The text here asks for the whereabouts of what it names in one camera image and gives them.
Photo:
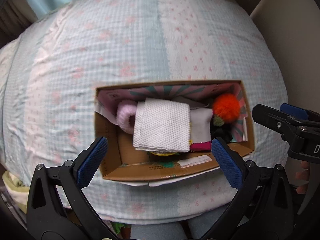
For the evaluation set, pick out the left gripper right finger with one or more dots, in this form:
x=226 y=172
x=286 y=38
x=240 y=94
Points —
x=262 y=207

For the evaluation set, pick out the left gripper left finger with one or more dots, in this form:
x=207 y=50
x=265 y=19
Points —
x=57 y=208

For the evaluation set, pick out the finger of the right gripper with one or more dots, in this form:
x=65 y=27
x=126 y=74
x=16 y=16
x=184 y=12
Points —
x=294 y=111
x=276 y=120

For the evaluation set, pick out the orange fluffy pompom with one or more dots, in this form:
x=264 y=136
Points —
x=226 y=109

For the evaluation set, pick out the magenta fabric pouch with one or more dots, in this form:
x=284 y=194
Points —
x=200 y=146

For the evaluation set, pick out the grey cloth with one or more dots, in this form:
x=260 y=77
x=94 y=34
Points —
x=200 y=125

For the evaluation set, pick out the round silver glitter pad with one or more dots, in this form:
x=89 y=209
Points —
x=162 y=154

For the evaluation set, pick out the cardboard box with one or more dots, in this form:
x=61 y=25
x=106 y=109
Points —
x=123 y=162

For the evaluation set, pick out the white tissue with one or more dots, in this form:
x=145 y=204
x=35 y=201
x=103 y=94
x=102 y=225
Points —
x=162 y=125

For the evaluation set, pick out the black fuzzy scrunchie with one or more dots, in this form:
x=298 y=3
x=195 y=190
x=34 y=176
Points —
x=224 y=132

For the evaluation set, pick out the green snack packet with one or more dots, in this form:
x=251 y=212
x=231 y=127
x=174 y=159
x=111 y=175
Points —
x=167 y=164

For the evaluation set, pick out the person's right hand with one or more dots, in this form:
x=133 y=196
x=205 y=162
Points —
x=303 y=175

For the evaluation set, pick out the light blue checkered bedsheet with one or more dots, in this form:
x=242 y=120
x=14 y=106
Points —
x=50 y=73

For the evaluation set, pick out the left brown curtain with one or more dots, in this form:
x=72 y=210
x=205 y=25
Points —
x=16 y=16

